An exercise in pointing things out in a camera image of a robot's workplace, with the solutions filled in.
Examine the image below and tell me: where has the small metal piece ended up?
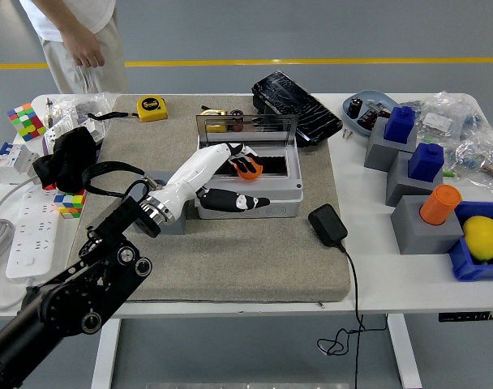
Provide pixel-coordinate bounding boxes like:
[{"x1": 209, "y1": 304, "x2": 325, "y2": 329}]
[{"x1": 367, "y1": 100, "x2": 393, "y2": 118}]

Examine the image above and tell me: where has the large colourful puzzle cube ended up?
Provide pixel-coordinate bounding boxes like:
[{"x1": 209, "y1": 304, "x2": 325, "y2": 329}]
[{"x1": 6, "y1": 102, "x2": 47, "y2": 143}]

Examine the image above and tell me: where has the clear bag of components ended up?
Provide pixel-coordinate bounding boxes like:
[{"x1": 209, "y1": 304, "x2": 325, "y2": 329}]
[
  {"x1": 448, "y1": 135, "x2": 493, "y2": 195},
  {"x1": 404, "y1": 91, "x2": 485, "y2": 141}
]

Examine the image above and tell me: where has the yellow lemon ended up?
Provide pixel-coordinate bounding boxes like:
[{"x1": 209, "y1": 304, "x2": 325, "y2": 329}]
[{"x1": 461, "y1": 216, "x2": 493, "y2": 262}]

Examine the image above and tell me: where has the black adapter cord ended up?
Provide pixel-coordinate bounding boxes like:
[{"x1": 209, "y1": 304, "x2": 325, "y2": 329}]
[{"x1": 317, "y1": 241, "x2": 389, "y2": 389}]

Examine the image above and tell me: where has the yellow square tape measure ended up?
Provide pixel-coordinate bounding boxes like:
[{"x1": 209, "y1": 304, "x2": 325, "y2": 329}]
[{"x1": 88, "y1": 95, "x2": 169, "y2": 122}]

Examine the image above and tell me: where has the black box with cracked pattern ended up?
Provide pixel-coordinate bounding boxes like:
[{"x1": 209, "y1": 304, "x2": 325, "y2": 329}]
[{"x1": 252, "y1": 71, "x2": 344, "y2": 147}]

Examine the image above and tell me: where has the dark brown capacitor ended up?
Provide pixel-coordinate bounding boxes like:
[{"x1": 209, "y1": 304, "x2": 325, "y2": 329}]
[{"x1": 356, "y1": 108, "x2": 379, "y2": 131}]

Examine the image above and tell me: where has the black power adapter plug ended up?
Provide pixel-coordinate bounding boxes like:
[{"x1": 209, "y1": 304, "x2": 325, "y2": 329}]
[{"x1": 307, "y1": 203, "x2": 349, "y2": 248}]

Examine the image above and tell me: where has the white table leg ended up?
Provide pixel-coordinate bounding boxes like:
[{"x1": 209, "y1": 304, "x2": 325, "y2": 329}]
[
  {"x1": 91, "y1": 318, "x2": 122, "y2": 389},
  {"x1": 388, "y1": 314, "x2": 424, "y2": 389}
]

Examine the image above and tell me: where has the blue plastic block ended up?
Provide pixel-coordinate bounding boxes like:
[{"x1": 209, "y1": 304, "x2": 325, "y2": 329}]
[
  {"x1": 383, "y1": 105, "x2": 417, "y2": 143},
  {"x1": 407, "y1": 142, "x2": 445, "y2": 182}
]

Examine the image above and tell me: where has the clear hinged box lid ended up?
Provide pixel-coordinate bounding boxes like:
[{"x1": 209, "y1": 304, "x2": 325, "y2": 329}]
[{"x1": 195, "y1": 113, "x2": 300, "y2": 148}]

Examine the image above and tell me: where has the grey block holder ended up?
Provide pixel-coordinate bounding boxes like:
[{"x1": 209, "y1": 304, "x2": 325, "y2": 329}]
[
  {"x1": 390, "y1": 194, "x2": 465, "y2": 255},
  {"x1": 385, "y1": 150, "x2": 446, "y2": 207},
  {"x1": 363, "y1": 117, "x2": 418, "y2": 171}
]

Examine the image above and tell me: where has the white printed carton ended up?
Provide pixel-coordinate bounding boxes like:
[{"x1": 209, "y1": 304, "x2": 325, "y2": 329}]
[{"x1": 42, "y1": 111, "x2": 109, "y2": 157}]

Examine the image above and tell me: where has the small colourful puzzle cube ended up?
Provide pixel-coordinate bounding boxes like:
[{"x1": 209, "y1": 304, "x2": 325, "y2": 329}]
[{"x1": 53, "y1": 188, "x2": 88, "y2": 220}]

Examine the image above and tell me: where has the grey plastic junction box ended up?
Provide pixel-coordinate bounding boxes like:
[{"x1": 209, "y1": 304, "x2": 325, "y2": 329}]
[{"x1": 194, "y1": 141, "x2": 304, "y2": 220}]

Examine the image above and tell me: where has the grey-brown table mat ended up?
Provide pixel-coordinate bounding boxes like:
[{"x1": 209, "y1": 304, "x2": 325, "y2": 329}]
[{"x1": 84, "y1": 93, "x2": 352, "y2": 303}]

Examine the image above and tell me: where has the person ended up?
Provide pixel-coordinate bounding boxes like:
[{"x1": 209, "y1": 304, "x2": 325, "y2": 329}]
[{"x1": 19, "y1": 0, "x2": 129, "y2": 95}]

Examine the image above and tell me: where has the black cloth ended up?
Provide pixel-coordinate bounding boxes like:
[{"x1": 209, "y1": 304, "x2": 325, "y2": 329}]
[{"x1": 32, "y1": 126, "x2": 100, "y2": 194}]

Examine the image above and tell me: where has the black table control panel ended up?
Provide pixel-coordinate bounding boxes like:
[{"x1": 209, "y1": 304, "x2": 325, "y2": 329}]
[{"x1": 439, "y1": 310, "x2": 493, "y2": 323}]

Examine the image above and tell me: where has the small black capacitor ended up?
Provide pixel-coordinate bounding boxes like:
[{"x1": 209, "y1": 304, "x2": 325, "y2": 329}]
[{"x1": 229, "y1": 108, "x2": 246, "y2": 133}]

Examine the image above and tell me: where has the white power strip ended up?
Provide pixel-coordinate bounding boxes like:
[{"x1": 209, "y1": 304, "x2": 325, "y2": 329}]
[{"x1": 6, "y1": 186, "x2": 62, "y2": 280}]

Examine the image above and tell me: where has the grey block with round hole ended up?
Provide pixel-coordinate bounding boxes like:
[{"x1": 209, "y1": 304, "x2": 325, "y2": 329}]
[{"x1": 132, "y1": 177, "x2": 190, "y2": 237}]

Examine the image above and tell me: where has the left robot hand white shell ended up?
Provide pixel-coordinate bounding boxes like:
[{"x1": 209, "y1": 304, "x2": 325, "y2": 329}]
[{"x1": 147, "y1": 141, "x2": 272, "y2": 224}]

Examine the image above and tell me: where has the blue plastic bin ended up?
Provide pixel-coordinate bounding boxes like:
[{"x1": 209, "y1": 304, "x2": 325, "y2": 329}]
[{"x1": 448, "y1": 201, "x2": 493, "y2": 282}]

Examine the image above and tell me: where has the blue-grey oval tray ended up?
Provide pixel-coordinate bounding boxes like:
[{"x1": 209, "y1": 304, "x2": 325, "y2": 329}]
[{"x1": 342, "y1": 89, "x2": 401, "y2": 138}]

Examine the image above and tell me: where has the clear plastic bag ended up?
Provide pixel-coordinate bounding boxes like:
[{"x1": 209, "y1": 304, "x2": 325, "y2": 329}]
[{"x1": 51, "y1": 92, "x2": 122, "y2": 122}]

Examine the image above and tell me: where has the white circuit breaker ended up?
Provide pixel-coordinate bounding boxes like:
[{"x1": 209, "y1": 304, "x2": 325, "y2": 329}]
[{"x1": 0, "y1": 141, "x2": 41, "y2": 186}]

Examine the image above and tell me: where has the person's hand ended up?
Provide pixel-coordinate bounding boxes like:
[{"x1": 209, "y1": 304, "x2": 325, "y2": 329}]
[{"x1": 59, "y1": 26, "x2": 107, "y2": 70}]

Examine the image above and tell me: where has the yellow round tape measure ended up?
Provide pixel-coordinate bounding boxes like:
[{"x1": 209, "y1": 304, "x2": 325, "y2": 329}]
[{"x1": 200, "y1": 105, "x2": 230, "y2": 133}]

